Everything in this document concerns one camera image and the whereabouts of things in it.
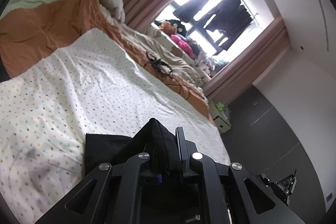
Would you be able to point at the black button shirt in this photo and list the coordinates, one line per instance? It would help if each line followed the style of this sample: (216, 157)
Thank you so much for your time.
(105, 150)

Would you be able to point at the dark hanging garment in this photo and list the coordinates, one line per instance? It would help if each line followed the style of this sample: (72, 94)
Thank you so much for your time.
(220, 16)
(236, 27)

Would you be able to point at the white nightstand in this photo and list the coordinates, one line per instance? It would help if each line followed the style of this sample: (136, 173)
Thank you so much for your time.
(223, 125)

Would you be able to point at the black plush toy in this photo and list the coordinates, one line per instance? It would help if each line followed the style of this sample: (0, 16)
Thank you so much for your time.
(178, 26)

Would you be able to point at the green small item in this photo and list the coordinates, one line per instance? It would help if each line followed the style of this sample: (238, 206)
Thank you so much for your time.
(219, 107)

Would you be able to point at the pink plush toy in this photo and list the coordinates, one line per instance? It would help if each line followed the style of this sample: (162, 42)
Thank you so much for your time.
(183, 45)

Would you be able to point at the orange blanket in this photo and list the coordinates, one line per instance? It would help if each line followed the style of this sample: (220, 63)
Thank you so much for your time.
(39, 27)

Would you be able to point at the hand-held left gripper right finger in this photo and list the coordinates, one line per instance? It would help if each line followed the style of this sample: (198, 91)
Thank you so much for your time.
(183, 150)

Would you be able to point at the pile of mixed clothes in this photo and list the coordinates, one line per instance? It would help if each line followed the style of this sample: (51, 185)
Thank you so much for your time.
(204, 61)

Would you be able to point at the beige duvet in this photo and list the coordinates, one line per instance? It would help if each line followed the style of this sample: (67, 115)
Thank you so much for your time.
(147, 43)

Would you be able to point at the black hanging coat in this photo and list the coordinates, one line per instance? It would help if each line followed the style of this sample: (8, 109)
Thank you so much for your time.
(194, 7)

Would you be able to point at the white polka dot sheet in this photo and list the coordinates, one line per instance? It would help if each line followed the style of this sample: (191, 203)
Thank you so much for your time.
(78, 95)

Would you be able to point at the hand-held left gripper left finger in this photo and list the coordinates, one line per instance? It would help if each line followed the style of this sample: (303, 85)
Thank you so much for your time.
(136, 163)

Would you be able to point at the brown plush toy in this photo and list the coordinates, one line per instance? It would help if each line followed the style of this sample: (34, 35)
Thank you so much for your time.
(166, 26)

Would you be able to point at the beige window seat cushion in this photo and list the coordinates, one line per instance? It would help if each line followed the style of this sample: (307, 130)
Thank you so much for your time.
(157, 33)

